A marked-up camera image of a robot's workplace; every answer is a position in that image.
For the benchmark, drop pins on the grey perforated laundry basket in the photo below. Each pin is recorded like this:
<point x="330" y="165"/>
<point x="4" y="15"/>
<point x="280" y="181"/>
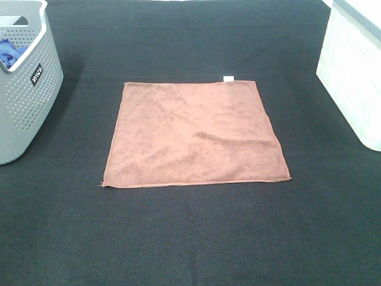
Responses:
<point x="30" y="87"/>

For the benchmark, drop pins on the blue cloth in basket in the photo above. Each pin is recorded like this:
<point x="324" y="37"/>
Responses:
<point x="10" y="54"/>

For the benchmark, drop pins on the brown microfiber towel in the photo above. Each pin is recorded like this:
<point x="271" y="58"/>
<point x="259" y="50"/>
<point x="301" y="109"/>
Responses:
<point x="175" y="134"/>

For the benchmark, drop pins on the black table mat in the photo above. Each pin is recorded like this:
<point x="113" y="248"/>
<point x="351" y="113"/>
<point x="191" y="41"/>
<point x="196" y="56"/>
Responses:
<point x="59" y="226"/>

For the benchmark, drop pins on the white plastic bin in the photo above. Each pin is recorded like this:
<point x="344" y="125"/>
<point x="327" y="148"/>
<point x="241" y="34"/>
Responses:
<point x="349" y="66"/>

